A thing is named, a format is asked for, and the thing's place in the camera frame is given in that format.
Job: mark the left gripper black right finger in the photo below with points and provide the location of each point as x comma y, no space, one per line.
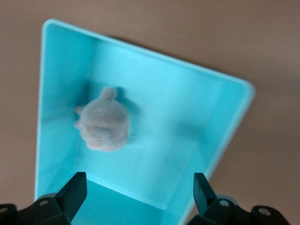
204,197

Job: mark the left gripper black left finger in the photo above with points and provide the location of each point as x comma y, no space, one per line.
70,197

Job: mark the plain grey plush toy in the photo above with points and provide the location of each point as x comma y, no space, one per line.
105,126

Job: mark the blue plastic box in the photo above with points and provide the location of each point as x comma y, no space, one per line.
164,117

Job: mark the brown table cover sheet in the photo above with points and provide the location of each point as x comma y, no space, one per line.
164,23

